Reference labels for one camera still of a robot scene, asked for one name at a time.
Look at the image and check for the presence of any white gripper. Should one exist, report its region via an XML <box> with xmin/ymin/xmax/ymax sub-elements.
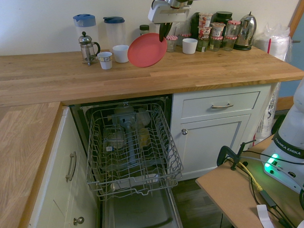
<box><xmin>147</xmin><ymin>0</ymin><xmax>192</xmax><ymax>43</ymax></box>

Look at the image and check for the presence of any red plastic plate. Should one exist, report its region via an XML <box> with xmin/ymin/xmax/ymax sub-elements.
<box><xmin>127</xmin><ymin>32</ymin><xmax>168</xmax><ymax>68</ymax></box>

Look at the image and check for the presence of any stainless steel dishwasher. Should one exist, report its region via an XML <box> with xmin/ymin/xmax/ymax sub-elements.
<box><xmin>68</xmin><ymin>94</ymin><xmax>183</xmax><ymax>228</ymax></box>

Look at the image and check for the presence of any glass jar red checked lid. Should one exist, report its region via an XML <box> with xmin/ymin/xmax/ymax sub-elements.
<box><xmin>177</xmin><ymin>33</ymin><xmax>192</xmax><ymax>46</ymax></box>
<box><xmin>222</xmin><ymin>35</ymin><xmax>238</xmax><ymax>52</ymax></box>
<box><xmin>209</xmin><ymin>36</ymin><xmax>224</xmax><ymax>52</ymax></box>
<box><xmin>165</xmin><ymin>35</ymin><xmax>178</xmax><ymax>53</ymax></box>

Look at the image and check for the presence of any tall drinking glass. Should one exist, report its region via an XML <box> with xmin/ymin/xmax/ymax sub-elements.
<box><xmin>178</xmin><ymin>20</ymin><xmax>192</xmax><ymax>35</ymax></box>

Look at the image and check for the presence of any spice jar dark lid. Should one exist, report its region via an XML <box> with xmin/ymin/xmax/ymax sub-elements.
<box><xmin>139</xmin><ymin>24</ymin><xmax>150</xmax><ymax>38</ymax></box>

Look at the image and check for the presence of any black tall container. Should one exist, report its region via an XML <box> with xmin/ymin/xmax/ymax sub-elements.
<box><xmin>190</xmin><ymin>12</ymin><xmax>200</xmax><ymax>40</ymax></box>

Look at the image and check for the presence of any green filled glass jar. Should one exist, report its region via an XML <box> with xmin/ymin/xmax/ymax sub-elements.
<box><xmin>196</xmin><ymin>39</ymin><xmax>210</xmax><ymax>53</ymax></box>

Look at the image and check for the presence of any wide white ceramic cup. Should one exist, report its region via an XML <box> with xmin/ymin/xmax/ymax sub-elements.
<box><xmin>112</xmin><ymin>45</ymin><xmax>130</xmax><ymax>64</ymax></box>

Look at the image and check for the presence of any clear jug dark blue lid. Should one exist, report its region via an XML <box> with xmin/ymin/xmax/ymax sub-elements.
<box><xmin>103</xmin><ymin>16</ymin><xmax>126</xmax><ymax>52</ymax></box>

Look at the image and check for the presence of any large black tub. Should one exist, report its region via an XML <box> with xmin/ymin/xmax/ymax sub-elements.
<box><xmin>212</xmin><ymin>11</ymin><xmax>233</xmax><ymax>34</ymax></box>

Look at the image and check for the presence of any tall jar red checked lid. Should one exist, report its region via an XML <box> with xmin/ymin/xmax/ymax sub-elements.
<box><xmin>225</xmin><ymin>20</ymin><xmax>241</xmax><ymax>38</ymax></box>

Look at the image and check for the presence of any patterned paper cup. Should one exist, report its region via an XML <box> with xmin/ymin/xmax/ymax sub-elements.
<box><xmin>97</xmin><ymin>51</ymin><xmax>113</xmax><ymax>70</ymax></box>

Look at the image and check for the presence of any glass French press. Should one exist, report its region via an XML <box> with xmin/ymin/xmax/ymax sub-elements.
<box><xmin>78</xmin><ymin>31</ymin><xmax>101</xmax><ymax>67</ymax></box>

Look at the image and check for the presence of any clear jug light blue lid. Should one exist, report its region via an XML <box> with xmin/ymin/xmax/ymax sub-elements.
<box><xmin>72</xmin><ymin>13</ymin><xmax>98</xmax><ymax>57</ymax></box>

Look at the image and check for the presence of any stainless steel electric kettle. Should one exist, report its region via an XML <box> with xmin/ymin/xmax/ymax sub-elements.
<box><xmin>234</xmin><ymin>10</ymin><xmax>257</xmax><ymax>51</ymax></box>

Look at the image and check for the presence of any white cabinet drawer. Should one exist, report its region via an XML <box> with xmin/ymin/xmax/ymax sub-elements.
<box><xmin>181</xmin><ymin>91</ymin><xmax>261</xmax><ymax>119</ymax></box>

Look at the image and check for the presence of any white kitchen cabinet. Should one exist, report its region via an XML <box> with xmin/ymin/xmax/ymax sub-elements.
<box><xmin>171</xmin><ymin>83</ymin><xmax>278</xmax><ymax>182</ymax></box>

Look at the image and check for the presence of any clear plastic bag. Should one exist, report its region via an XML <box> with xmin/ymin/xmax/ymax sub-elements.
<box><xmin>255</xmin><ymin>22</ymin><xmax>294</xmax><ymax>63</ymax></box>

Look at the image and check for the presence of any yellow plastic cup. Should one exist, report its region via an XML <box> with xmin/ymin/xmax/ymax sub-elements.
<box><xmin>138</xmin><ymin>128</ymin><xmax>152</xmax><ymax>148</ymax></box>

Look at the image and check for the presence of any clear glass container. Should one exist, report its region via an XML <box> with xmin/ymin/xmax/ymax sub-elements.
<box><xmin>102</xmin><ymin>127</ymin><xmax>126</xmax><ymax>150</ymax></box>

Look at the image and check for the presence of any white cabinet door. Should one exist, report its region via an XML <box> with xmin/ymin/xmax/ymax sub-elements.
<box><xmin>178</xmin><ymin>114</ymin><xmax>252</xmax><ymax>178</ymax></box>

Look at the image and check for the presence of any printed white plastic package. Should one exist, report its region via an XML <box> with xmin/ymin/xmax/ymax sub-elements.
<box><xmin>254</xmin><ymin>82</ymin><xmax>282</xmax><ymax>144</ymax></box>

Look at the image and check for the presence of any black screw clamp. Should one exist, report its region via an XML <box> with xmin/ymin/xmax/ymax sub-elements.
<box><xmin>217</xmin><ymin>139</ymin><xmax>257</xmax><ymax>171</ymax></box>

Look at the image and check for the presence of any brown fibreboard mounting board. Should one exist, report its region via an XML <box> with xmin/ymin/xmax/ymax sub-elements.
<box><xmin>195</xmin><ymin>135</ymin><xmax>304</xmax><ymax>228</ymax></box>

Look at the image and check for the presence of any white corner cabinet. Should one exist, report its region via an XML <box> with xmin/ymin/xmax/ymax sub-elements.
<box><xmin>28</xmin><ymin>105</ymin><xmax>100</xmax><ymax>228</ymax></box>

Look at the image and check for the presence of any white paper tag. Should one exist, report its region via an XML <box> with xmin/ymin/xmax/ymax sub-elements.
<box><xmin>256</xmin><ymin>204</ymin><xmax>274</xmax><ymax>228</ymax></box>

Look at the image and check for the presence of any wooden door frame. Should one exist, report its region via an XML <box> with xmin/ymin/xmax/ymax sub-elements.
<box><xmin>288</xmin><ymin>0</ymin><xmax>304</xmax><ymax>72</ymax></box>

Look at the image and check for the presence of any grey wire dishwasher rack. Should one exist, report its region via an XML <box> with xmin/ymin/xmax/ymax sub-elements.
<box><xmin>85</xmin><ymin>102</ymin><xmax>184</xmax><ymax>202</ymax></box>

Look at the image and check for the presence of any grey cable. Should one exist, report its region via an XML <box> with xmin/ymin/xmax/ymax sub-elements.
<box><xmin>242</xmin><ymin>155</ymin><xmax>271</xmax><ymax>164</ymax></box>

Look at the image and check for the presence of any metal bar cabinet handle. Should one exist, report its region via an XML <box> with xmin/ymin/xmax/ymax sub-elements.
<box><xmin>65</xmin><ymin>151</ymin><xmax>77</xmax><ymax>183</ymax></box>

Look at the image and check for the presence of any yellow cable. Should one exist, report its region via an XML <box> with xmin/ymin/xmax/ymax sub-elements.
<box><xmin>238</xmin><ymin>161</ymin><xmax>263</xmax><ymax>192</ymax></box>

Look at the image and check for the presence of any black cable with adapter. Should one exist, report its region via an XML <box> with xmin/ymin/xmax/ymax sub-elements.
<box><xmin>247</xmin><ymin>175</ymin><xmax>297</xmax><ymax>228</ymax></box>

